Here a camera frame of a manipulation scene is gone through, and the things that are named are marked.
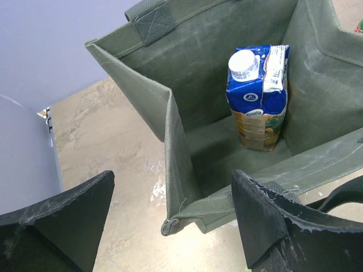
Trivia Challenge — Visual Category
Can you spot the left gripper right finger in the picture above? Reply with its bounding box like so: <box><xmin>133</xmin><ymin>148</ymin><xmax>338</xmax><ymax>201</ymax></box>
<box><xmin>231</xmin><ymin>170</ymin><xmax>362</xmax><ymax>271</ymax></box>

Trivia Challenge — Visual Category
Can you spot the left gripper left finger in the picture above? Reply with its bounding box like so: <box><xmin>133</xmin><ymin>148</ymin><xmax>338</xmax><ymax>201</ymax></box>
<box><xmin>1</xmin><ymin>171</ymin><xmax>115</xmax><ymax>271</ymax></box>

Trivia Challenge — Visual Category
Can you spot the green canvas bag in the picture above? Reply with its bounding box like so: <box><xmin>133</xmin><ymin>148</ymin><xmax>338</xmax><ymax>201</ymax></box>
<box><xmin>85</xmin><ymin>1</ymin><xmax>362</xmax><ymax>236</ymax></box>

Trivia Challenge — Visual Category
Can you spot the blue juice carton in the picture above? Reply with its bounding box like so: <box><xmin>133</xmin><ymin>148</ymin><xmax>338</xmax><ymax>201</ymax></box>
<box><xmin>225</xmin><ymin>44</ymin><xmax>290</xmax><ymax>151</ymax></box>

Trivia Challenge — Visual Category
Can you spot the green orange juice bottle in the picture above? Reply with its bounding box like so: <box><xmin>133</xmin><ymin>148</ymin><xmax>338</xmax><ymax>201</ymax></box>
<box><xmin>353</xmin><ymin>20</ymin><xmax>363</xmax><ymax>33</ymax></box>

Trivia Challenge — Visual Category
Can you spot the aluminium frame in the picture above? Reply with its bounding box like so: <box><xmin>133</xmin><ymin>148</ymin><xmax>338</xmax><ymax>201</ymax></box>
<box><xmin>37</xmin><ymin>107</ymin><xmax>56</xmax><ymax>148</ymax></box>

